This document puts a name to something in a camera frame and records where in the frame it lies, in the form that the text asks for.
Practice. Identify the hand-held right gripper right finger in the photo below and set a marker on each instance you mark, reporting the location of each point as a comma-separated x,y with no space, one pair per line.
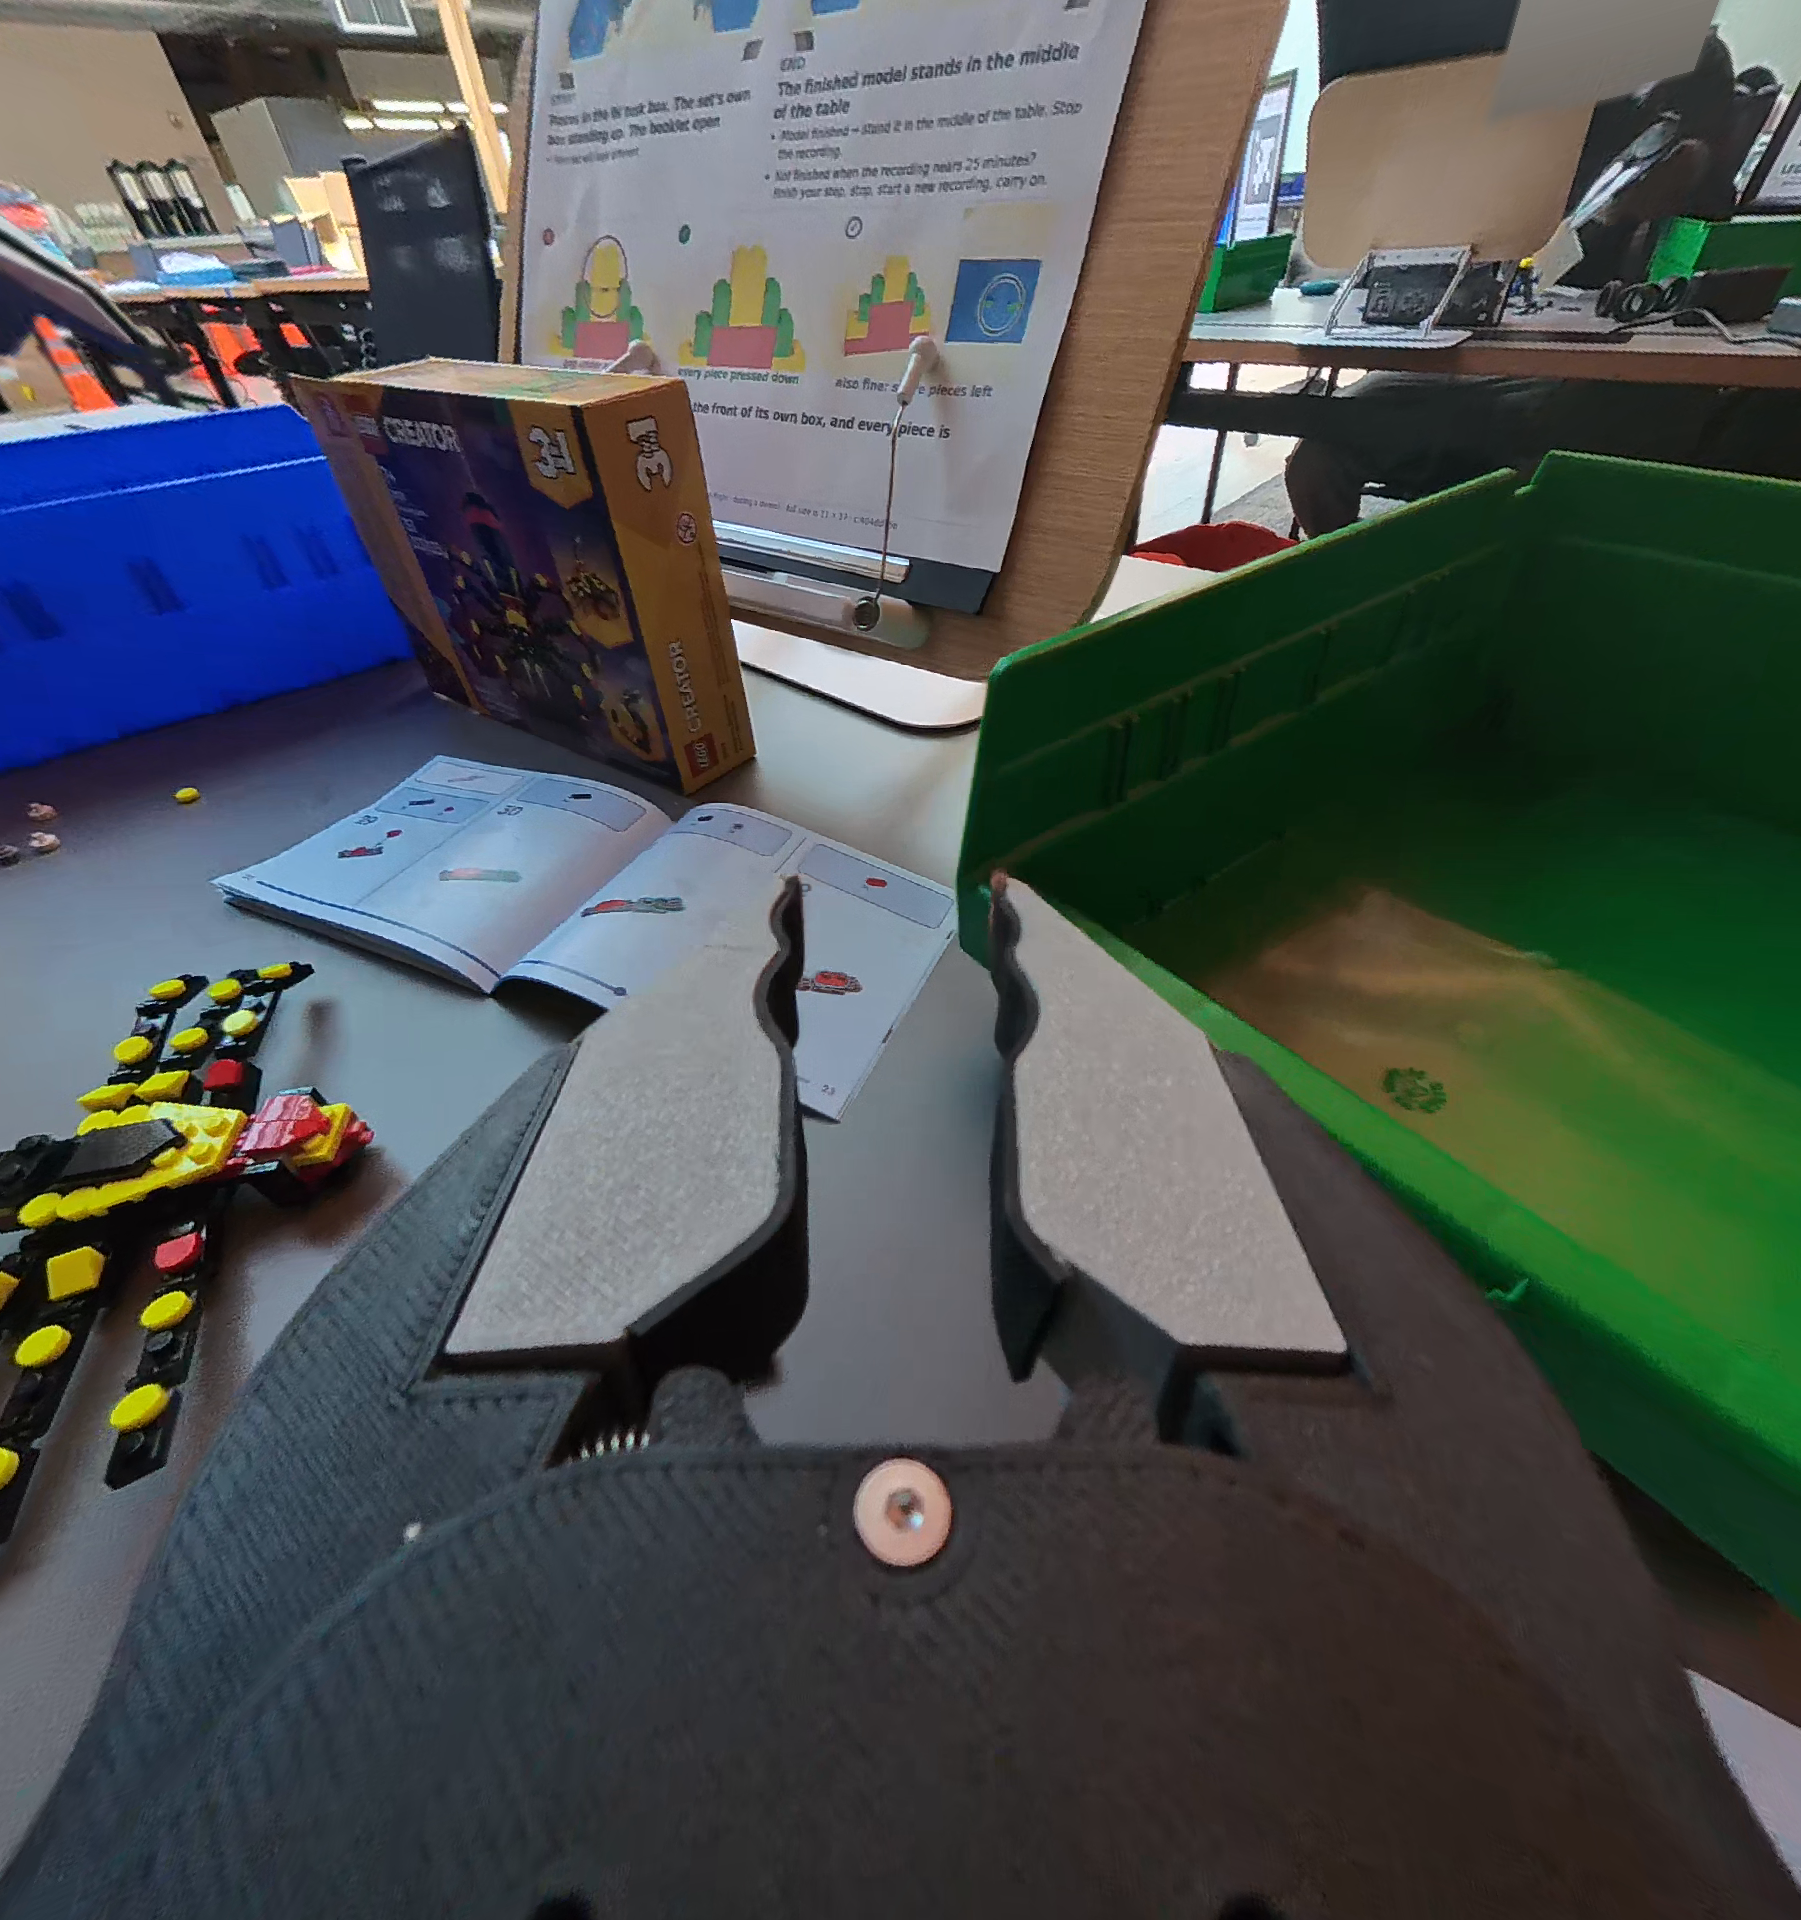
1156,1185

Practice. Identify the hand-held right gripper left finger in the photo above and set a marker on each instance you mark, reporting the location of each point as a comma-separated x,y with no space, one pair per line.
645,1171

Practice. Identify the black yellow red lego spider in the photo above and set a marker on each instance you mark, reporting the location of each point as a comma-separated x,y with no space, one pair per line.
121,1147

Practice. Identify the open lego instruction booklet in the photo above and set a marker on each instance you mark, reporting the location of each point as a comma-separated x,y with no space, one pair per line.
449,871

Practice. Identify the lego set cardboard box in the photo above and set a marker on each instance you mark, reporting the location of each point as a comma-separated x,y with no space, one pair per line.
541,570

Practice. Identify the blue plastic bin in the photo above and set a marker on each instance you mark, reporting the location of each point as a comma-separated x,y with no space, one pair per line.
135,570

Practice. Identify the background work table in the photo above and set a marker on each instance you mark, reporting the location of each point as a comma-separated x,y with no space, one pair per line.
1516,346

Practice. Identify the small background green bin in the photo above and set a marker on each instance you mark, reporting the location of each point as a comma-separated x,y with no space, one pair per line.
1245,271

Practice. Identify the metal electronics box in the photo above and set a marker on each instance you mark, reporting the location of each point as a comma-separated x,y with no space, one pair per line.
1417,288

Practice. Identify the printed instruction sheet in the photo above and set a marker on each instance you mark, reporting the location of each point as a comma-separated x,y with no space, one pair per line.
839,180

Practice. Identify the background wooden display stand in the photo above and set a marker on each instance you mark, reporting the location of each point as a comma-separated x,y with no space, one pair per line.
1426,149

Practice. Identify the background green plastic bin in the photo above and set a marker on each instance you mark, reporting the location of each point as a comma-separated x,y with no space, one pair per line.
1756,248

